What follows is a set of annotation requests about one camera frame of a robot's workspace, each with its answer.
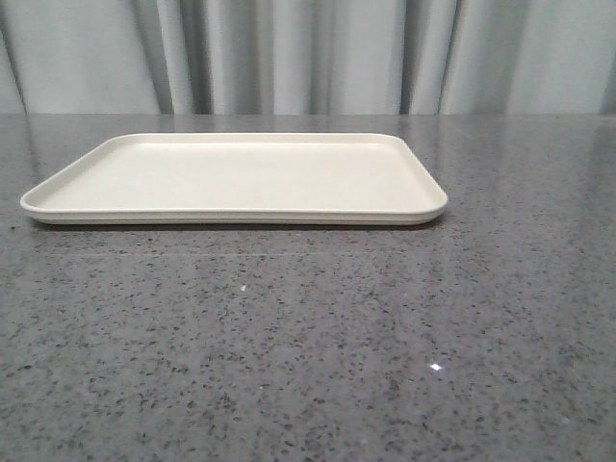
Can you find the cream rectangular plastic tray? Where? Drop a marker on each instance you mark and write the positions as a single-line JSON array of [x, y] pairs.
[[268, 178]]

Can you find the grey pleated curtain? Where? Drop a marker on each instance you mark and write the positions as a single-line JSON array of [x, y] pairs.
[[308, 57]]

